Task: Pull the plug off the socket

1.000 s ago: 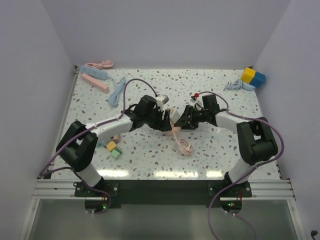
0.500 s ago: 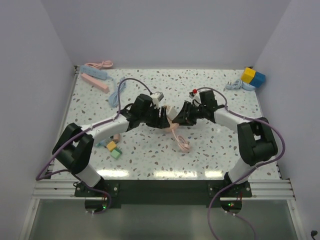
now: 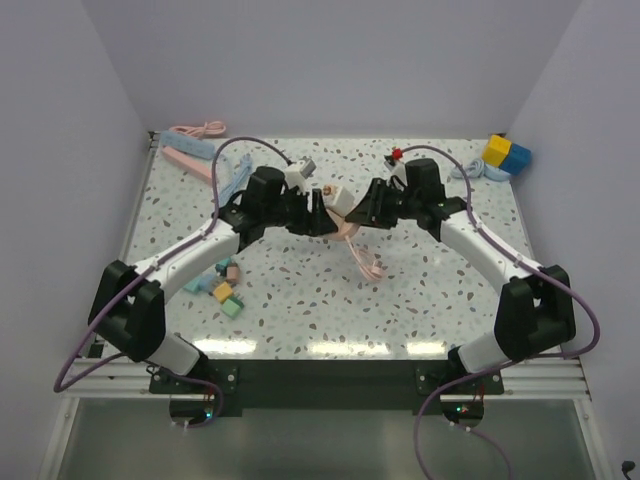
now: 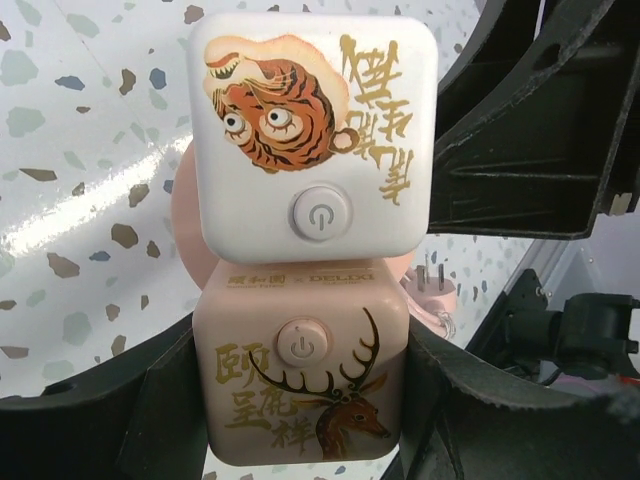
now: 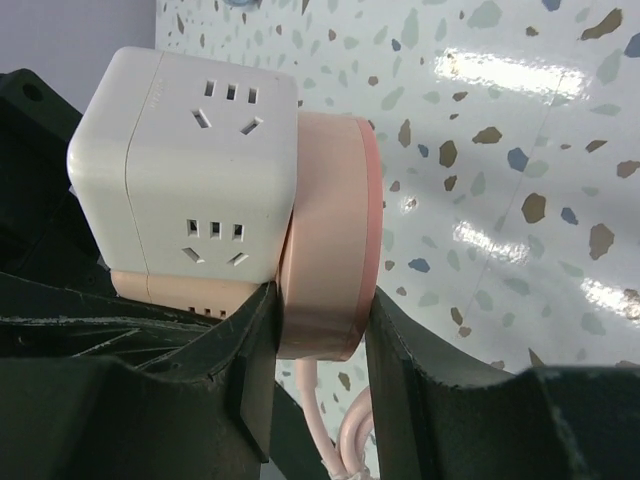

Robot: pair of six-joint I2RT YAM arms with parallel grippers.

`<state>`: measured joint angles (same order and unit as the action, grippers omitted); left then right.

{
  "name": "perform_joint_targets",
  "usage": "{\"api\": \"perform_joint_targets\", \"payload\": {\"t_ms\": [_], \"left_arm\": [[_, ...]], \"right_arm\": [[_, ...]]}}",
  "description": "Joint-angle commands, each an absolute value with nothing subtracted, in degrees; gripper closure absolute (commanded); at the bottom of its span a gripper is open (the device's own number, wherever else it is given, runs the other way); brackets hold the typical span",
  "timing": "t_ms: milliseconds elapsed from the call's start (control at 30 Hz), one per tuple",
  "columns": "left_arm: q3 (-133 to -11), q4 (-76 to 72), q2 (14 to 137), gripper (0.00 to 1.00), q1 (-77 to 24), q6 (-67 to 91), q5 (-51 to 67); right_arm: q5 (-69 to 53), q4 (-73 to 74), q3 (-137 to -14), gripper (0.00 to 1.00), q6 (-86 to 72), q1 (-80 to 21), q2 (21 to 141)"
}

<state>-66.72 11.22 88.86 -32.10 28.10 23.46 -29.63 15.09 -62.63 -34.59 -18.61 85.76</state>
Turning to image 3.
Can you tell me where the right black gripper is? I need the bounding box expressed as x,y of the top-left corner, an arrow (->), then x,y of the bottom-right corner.
350,178 -> 422,230

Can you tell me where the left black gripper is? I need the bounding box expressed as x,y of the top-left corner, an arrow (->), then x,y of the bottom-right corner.
262,184 -> 336,235

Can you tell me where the peach cube socket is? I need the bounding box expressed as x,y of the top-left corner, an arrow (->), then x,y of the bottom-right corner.
322,185 -> 360,242

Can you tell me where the peach socket cord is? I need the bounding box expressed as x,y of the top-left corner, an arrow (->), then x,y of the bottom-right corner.
344,237 -> 389,285

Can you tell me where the blue strip cord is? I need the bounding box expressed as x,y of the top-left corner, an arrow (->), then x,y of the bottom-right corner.
219,153 -> 254,199

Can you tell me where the mauve plug adapter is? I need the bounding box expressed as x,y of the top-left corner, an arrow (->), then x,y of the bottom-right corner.
225,263 -> 241,285

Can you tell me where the teal plug adapter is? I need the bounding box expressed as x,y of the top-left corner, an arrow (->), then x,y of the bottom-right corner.
215,258 -> 231,276

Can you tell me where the green plug adapter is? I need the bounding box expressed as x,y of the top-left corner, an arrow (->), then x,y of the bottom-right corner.
221,295 -> 245,319

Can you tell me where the pink power strip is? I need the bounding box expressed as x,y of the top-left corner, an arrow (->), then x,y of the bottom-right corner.
161,146 -> 212,186

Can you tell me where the blue power strip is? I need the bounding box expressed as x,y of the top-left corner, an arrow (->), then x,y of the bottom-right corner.
160,130 -> 216,160

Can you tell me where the light blue plug adapter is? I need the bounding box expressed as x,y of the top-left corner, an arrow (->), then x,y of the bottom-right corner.
183,277 -> 201,294

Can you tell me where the pink strip cord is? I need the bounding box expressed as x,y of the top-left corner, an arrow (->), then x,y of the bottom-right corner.
169,119 -> 229,141

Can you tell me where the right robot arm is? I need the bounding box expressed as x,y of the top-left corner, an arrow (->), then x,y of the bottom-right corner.
346,158 -> 576,393

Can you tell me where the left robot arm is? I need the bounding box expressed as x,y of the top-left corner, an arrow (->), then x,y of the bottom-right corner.
89,161 -> 337,392

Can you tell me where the yellow and blue cube socket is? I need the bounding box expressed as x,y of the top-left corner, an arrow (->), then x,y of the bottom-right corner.
481,135 -> 532,175

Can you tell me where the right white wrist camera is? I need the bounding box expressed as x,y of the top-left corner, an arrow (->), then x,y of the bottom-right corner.
384,147 -> 407,189

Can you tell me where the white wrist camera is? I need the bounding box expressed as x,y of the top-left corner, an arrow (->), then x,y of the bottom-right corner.
384,147 -> 407,189
284,158 -> 316,194

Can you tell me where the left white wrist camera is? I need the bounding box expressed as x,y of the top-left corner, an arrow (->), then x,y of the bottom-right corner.
284,158 -> 316,194

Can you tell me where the blue cube socket cord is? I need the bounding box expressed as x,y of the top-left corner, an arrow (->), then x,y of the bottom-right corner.
449,158 -> 511,184

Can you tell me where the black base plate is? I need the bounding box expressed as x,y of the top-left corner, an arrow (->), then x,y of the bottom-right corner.
146,359 -> 505,427

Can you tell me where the aluminium frame rail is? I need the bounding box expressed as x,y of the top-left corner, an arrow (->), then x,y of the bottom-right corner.
63,359 -> 591,400

